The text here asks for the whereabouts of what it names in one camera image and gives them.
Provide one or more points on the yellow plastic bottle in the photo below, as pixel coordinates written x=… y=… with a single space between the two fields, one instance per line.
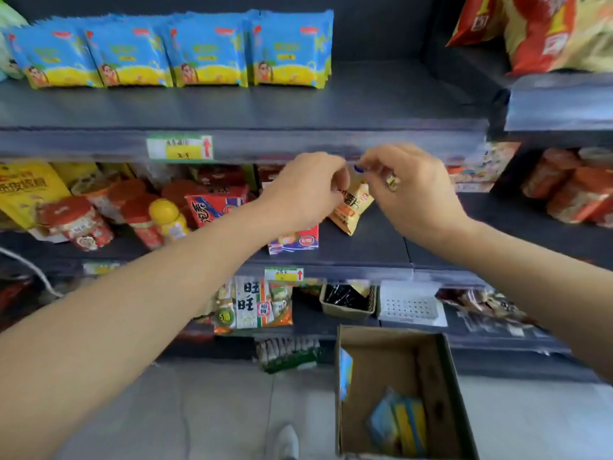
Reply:
x=167 y=217

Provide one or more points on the yellow snack bag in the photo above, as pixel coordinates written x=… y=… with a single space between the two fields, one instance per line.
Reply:
x=28 y=191

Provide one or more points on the red blue snack box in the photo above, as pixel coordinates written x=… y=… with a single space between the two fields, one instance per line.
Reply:
x=297 y=241
x=213 y=208

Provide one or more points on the bundle of dark sachets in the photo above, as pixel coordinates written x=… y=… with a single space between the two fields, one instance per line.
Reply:
x=345 y=297

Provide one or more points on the white rice cracker multipack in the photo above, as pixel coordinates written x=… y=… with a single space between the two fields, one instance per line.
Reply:
x=254 y=306

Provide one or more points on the yellow potato chip bag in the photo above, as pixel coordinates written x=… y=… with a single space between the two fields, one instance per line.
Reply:
x=352 y=213

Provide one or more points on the green yellow price tag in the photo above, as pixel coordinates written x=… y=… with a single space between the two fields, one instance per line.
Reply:
x=179 y=148
x=100 y=268
x=283 y=274

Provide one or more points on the brown gift snack bag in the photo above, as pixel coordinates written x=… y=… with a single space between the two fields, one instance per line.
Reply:
x=483 y=306

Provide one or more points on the person's left hand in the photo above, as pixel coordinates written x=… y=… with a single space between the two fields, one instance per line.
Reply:
x=301 y=191

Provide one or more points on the large red yellow chip bag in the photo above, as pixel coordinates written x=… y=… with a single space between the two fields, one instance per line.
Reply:
x=550 y=33
x=476 y=19

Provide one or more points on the dark grey shelf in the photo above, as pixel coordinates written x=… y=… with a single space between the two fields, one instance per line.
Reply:
x=359 y=100

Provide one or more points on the rows of blue wipe packets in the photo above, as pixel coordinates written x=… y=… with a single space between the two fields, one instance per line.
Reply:
x=206 y=52

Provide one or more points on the red white snack can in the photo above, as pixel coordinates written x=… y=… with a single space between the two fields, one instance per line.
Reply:
x=79 y=225

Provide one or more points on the person's right hand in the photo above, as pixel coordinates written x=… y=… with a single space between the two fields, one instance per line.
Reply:
x=421 y=196

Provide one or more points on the beige woven basket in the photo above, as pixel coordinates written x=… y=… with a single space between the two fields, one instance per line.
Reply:
x=345 y=315

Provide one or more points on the person's left forearm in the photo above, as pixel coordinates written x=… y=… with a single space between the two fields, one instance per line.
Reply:
x=119 y=320

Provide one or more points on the person's left white shoe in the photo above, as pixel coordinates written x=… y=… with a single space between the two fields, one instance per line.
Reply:
x=287 y=443

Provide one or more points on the beige sachet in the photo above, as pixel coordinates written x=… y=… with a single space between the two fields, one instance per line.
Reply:
x=360 y=288

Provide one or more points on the brown cardboard box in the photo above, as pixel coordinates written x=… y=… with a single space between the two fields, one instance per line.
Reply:
x=373 y=378

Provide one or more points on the green white wafer pack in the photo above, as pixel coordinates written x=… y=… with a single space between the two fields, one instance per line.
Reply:
x=287 y=354

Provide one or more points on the person's right forearm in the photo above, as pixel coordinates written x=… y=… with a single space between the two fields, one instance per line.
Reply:
x=541 y=282

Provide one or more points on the green capped lotion bottle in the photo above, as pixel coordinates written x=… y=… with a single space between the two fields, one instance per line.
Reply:
x=9 y=23

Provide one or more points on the white perforated plastic tray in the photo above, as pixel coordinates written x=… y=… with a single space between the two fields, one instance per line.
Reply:
x=412 y=306

